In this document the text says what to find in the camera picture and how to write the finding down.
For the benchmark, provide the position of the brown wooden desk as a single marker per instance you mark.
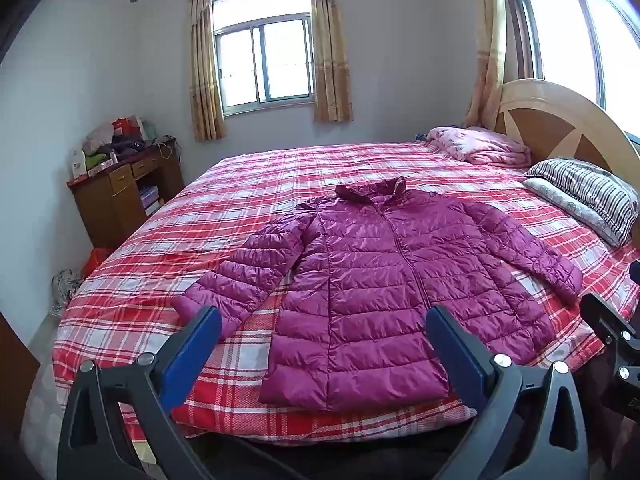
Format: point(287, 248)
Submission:
point(110, 210)

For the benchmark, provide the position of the red gift box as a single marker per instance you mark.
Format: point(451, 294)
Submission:
point(125, 126)

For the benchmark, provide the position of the wooden bed headboard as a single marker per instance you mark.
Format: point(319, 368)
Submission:
point(550, 125)

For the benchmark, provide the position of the black striped pillow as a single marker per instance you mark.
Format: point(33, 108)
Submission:
point(590, 190)

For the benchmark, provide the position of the dark blue cloth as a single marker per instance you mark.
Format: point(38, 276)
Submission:
point(421, 136)

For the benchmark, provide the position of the beige bedside curtain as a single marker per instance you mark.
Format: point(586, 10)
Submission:
point(487, 60)

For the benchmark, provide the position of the red plastic bag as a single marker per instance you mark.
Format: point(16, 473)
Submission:
point(96, 261)

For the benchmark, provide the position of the large bedside window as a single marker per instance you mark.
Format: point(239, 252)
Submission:
point(565, 35)

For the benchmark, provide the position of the brown wooden door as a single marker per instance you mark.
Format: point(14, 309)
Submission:
point(15, 375)

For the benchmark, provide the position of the green cloth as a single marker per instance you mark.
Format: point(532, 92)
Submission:
point(96, 161)

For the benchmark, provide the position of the stack of books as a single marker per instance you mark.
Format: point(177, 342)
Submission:
point(150, 200)

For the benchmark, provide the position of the red plaid bed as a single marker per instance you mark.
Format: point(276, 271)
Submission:
point(150, 285)

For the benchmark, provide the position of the white patterned mattress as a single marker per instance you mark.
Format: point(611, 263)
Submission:
point(42, 410)

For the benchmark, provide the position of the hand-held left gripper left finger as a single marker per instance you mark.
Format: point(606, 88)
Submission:
point(192, 355)

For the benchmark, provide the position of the pink folded quilt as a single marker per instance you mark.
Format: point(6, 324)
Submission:
point(480, 147)

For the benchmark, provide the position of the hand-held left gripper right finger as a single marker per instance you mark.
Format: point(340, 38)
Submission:
point(457, 355)

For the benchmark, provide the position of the sliding window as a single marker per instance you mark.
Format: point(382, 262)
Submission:
point(280, 60)

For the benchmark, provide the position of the magenta puffer jacket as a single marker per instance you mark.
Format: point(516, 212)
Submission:
point(380, 285)

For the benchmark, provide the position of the black white patterned bag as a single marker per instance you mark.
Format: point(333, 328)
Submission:
point(65, 290)

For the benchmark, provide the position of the pile of dark clothes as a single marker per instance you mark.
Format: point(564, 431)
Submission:
point(122, 150)

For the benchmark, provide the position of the beige patterned curtain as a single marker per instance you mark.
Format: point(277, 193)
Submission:
point(205, 70)
point(330, 60)

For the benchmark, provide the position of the grey floral pillow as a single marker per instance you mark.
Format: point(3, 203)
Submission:
point(565, 203)

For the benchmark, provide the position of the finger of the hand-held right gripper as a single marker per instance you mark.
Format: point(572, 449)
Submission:
point(602, 317)

